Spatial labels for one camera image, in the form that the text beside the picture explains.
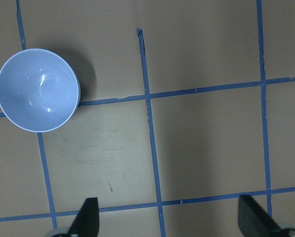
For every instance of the light blue bowl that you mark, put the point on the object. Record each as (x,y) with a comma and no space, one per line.
(39,91)

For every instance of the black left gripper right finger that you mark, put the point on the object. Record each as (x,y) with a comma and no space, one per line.
(253,221)

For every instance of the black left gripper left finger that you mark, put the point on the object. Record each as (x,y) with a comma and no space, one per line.
(87,221)

